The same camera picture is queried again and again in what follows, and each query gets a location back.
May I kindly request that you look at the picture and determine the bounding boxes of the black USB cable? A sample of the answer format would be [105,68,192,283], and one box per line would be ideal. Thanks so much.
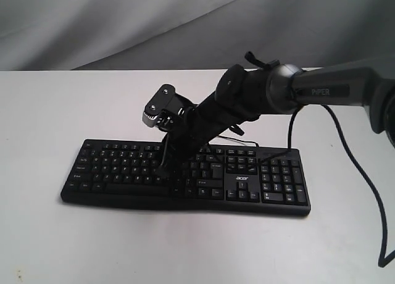
[215,135,260,149]

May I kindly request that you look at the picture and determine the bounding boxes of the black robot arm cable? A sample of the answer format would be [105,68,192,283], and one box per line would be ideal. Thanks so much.
[257,106,395,262]

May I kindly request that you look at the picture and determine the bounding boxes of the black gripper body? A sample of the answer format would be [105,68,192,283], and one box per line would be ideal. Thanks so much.
[160,91,247,170]

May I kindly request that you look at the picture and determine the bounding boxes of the grey backdrop cloth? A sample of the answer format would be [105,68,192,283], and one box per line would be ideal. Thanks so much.
[1,0,394,70]

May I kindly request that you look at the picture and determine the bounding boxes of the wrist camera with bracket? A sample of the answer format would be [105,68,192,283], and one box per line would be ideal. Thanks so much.
[142,84,193,132]

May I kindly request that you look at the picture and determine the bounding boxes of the black acer keyboard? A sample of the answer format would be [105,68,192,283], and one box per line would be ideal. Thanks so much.
[60,140,311,217]

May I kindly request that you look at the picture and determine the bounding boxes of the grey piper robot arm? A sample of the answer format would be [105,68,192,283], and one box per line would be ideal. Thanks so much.
[144,52,394,178]

